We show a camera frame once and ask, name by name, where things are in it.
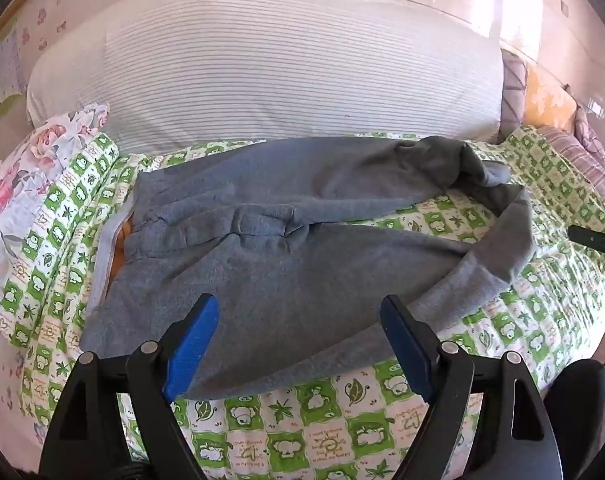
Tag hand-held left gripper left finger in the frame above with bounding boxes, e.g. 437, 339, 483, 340
40, 292, 220, 480

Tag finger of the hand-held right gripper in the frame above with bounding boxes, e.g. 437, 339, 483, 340
567, 225, 605, 258

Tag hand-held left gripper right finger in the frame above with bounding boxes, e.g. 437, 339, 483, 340
379, 294, 565, 480

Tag grey pants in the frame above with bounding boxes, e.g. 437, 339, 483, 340
80, 135, 538, 401

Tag plaid purple pillow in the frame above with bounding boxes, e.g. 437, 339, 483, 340
537, 107, 605, 216

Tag green printed quilt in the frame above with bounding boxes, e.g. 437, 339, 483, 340
0, 127, 605, 480

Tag orange pillow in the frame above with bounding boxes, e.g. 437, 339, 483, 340
522, 62, 578, 133

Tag person's dark trouser leg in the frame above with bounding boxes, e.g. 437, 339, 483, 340
547, 360, 605, 480

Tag pink sheet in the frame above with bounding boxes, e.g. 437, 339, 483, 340
0, 327, 48, 441

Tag floral pink quilt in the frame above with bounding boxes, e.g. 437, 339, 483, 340
0, 102, 110, 326

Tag white striped pillow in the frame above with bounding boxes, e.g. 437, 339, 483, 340
26, 0, 505, 153

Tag pastel printed cloth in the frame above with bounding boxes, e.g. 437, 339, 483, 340
0, 0, 108, 171

